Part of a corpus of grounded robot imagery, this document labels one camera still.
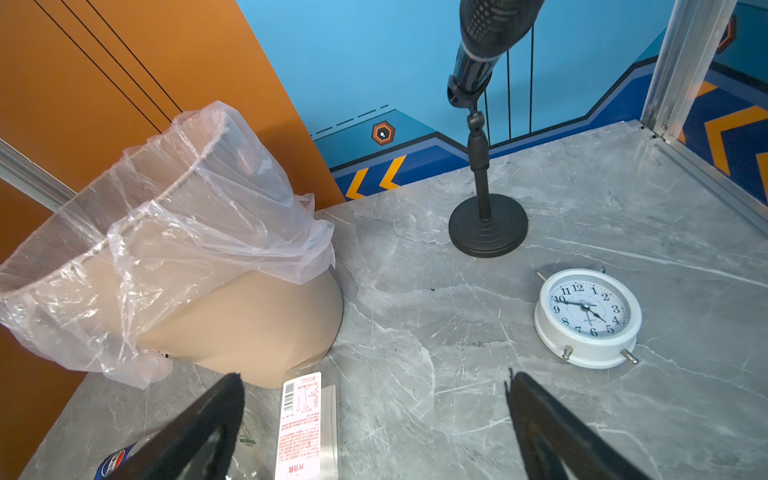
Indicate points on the small pepsi bottle blue cap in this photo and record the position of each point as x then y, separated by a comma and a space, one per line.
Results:
108, 465

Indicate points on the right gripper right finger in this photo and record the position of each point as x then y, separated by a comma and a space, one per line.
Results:
553, 442

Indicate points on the white pink carton box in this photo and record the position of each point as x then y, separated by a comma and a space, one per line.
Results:
307, 446

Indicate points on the white alarm clock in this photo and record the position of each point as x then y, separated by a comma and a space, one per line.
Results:
588, 318

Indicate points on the beige bin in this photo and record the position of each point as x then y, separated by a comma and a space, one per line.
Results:
264, 328

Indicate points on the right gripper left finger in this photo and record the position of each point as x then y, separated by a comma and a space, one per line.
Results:
197, 444

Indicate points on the black microphone on stand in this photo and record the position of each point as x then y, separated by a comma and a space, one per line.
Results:
486, 225

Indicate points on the pink plastic bin liner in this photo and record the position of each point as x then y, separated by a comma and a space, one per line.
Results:
178, 217

